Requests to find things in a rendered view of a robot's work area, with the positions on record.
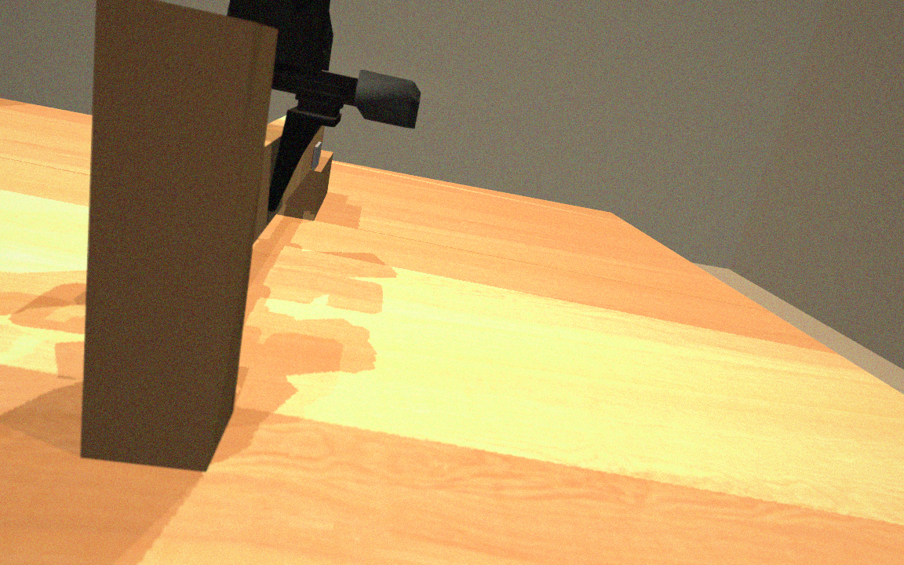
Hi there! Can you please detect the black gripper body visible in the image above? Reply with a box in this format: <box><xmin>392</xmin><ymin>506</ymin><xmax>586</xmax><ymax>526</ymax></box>
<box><xmin>228</xmin><ymin>0</ymin><xmax>421</xmax><ymax>129</ymax></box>

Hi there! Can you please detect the brown wooden post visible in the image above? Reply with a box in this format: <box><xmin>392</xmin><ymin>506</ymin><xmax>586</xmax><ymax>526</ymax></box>
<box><xmin>80</xmin><ymin>0</ymin><xmax>279</xmax><ymax>472</ymax></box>

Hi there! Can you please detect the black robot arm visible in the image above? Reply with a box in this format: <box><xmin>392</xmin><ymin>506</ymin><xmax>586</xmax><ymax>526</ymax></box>
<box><xmin>282</xmin><ymin>0</ymin><xmax>334</xmax><ymax>78</ymax></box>

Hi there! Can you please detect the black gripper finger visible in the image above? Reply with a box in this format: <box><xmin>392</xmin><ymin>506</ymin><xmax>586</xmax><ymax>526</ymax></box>
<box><xmin>268</xmin><ymin>106</ymin><xmax>341</xmax><ymax>212</ymax></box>

